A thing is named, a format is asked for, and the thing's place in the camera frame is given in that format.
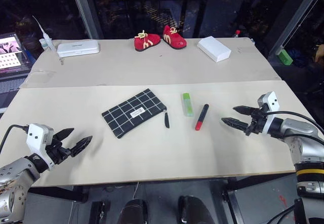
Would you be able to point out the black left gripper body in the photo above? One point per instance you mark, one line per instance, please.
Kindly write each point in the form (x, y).
(57, 151)

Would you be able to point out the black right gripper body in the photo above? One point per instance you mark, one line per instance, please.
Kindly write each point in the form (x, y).
(258, 122)

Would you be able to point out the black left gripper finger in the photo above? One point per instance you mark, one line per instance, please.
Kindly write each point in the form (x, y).
(81, 146)
(64, 133)

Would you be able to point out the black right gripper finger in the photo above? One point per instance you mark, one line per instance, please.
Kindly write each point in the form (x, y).
(235, 124)
(244, 110)

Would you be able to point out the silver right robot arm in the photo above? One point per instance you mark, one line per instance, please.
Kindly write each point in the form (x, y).
(303, 132)

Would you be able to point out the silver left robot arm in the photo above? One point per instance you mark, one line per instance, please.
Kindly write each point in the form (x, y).
(15, 176)

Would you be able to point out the black grid pencil pouch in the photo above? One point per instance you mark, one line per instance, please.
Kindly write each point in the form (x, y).
(129, 115)

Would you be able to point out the flat white plastic case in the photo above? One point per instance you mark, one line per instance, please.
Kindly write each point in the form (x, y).
(77, 48)

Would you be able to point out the laptop with screen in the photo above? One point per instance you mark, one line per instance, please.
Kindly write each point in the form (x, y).
(10, 54)

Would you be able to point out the red and black pen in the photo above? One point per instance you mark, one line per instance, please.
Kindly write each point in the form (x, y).
(201, 118)

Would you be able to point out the green highlighter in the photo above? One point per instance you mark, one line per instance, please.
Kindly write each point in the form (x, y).
(187, 105)

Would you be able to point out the green block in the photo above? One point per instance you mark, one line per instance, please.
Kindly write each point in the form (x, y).
(285, 57)

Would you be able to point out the white cardboard box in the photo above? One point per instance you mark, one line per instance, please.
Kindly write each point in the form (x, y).
(213, 49)

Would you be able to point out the red-capped bottle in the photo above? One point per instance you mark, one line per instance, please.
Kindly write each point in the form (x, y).
(237, 33)

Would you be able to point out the dark rounded shape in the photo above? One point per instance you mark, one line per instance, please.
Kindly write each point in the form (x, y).
(134, 212)

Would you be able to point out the small bottle with long nozzle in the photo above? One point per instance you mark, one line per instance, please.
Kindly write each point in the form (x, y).
(45, 42)

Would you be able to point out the red slipper with yellow stripes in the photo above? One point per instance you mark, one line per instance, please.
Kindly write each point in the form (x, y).
(174, 40)

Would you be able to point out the red slipper with yellow laces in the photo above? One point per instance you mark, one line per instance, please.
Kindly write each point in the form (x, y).
(146, 42)

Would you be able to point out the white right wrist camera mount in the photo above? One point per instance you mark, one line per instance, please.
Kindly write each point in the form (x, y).
(270, 102)

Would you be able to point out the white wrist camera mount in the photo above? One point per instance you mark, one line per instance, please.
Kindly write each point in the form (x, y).
(36, 137)
(270, 102)

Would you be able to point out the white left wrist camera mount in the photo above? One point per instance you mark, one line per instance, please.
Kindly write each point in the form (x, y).
(36, 137)

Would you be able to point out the grey metal frame post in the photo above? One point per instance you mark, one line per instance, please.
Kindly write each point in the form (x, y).
(86, 8)
(296, 13)

